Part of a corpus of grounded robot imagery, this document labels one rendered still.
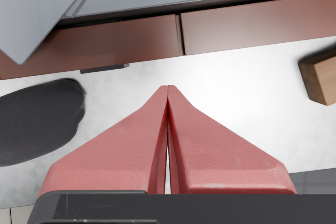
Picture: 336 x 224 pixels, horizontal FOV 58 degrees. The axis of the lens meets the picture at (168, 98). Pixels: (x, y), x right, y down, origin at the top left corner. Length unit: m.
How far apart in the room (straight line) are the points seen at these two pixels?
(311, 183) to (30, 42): 1.21
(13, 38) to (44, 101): 0.18
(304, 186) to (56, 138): 1.06
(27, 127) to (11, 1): 0.22
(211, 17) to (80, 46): 0.13
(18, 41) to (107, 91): 0.20
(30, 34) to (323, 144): 0.42
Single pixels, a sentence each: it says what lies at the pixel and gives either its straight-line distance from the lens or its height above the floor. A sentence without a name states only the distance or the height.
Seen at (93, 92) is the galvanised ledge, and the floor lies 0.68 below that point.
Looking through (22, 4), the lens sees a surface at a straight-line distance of 0.28.
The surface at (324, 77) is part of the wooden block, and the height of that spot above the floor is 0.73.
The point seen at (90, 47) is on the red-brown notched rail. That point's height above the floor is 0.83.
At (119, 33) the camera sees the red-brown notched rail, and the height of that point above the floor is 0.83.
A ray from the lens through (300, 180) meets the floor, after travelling 1.33.
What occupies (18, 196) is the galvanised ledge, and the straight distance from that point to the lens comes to 0.54.
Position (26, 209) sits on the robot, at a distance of 1.05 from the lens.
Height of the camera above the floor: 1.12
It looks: 81 degrees down
